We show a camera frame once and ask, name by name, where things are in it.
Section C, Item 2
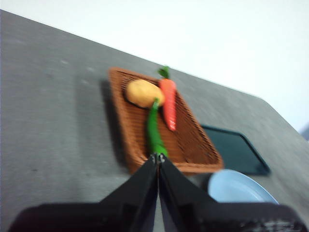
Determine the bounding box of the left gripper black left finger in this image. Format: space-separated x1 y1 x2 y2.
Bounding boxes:
7 154 159 232

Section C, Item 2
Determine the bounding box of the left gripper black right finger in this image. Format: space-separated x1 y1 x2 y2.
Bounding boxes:
158 154 309 232

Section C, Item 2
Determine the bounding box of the light blue round plate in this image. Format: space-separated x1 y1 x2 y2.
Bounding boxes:
208 169 280 205

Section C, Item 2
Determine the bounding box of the long green pepper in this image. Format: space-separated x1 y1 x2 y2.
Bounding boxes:
146 97 169 158

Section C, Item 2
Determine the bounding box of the brown wicker basket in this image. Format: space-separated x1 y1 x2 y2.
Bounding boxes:
107 67 224 175

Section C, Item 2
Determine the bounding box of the black rectangular tray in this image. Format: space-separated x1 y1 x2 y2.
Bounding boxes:
200 124 271 176

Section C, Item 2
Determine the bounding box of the orange carrot with green top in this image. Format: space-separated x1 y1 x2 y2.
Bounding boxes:
157 66 178 132

